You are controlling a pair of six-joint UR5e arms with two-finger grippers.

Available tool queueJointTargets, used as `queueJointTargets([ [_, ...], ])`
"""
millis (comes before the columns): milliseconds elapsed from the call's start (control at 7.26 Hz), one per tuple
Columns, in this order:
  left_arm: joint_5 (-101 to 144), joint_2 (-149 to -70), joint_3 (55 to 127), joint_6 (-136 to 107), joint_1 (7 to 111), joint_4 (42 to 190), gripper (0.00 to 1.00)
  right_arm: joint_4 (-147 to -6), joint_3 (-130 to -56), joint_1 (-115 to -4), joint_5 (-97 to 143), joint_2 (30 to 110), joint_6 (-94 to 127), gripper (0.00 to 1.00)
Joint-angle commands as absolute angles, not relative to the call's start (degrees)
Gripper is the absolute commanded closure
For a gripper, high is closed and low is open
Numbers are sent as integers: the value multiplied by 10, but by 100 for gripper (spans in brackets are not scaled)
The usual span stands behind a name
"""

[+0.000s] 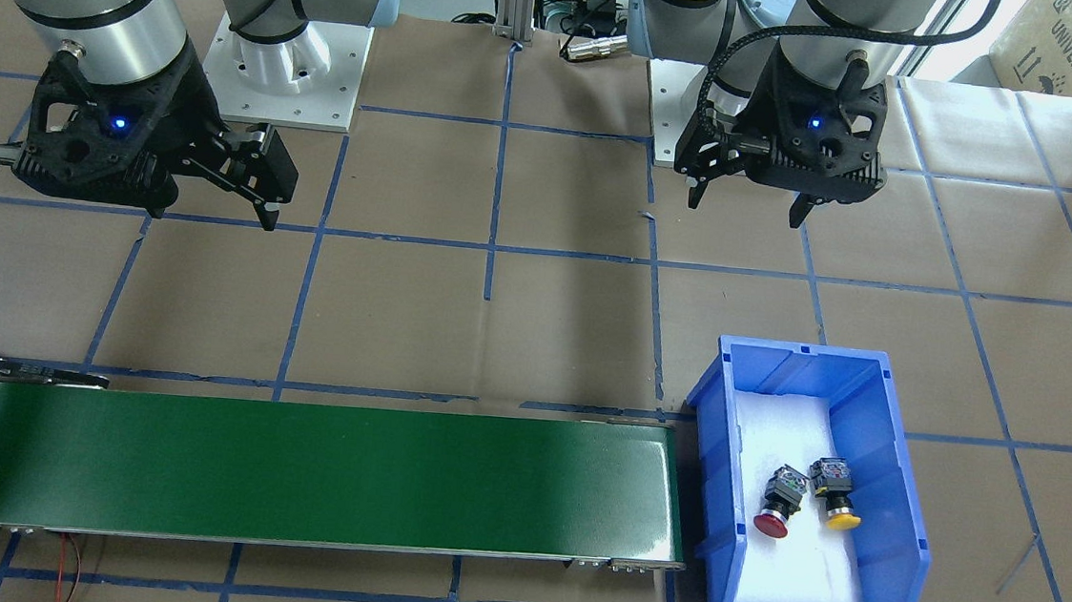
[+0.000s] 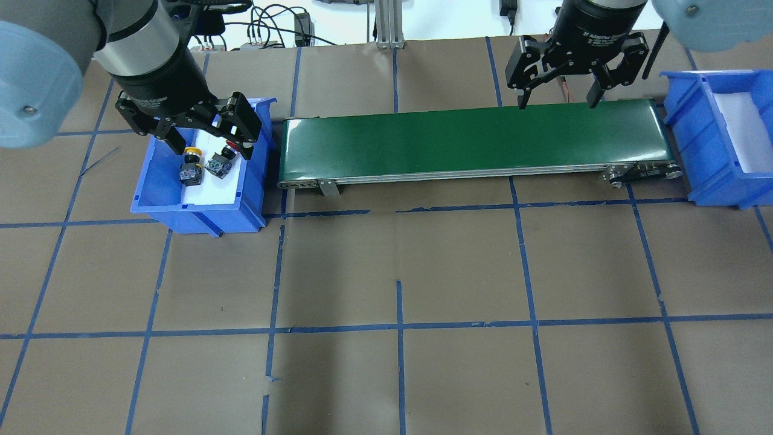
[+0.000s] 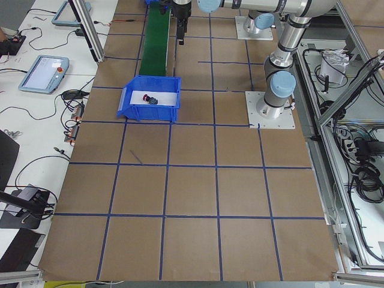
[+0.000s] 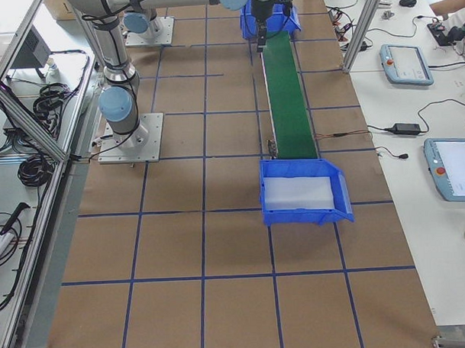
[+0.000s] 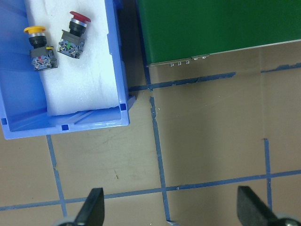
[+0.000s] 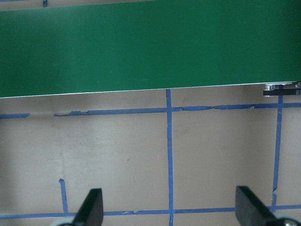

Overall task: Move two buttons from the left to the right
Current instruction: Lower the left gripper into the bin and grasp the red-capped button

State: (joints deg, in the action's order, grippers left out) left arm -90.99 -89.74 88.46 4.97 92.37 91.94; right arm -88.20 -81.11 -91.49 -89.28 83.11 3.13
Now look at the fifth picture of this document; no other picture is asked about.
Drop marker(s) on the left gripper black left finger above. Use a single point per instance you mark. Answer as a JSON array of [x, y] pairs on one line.
[[92, 211]]

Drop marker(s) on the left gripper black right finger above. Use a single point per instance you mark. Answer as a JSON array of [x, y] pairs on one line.
[[251, 210]]

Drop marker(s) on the yellow mushroom push button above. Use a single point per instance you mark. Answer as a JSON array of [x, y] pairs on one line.
[[42, 55]]

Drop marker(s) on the red mushroom push button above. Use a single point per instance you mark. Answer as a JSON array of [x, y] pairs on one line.
[[72, 43]]

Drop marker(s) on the left blue plastic bin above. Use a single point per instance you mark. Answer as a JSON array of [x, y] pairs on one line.
[[23, 104]]

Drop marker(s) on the left white foam pad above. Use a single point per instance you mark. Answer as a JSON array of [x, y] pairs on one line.
[[87, 83]]

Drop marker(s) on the green conveyor belt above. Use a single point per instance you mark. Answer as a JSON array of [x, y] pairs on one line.
[[181, 30]]

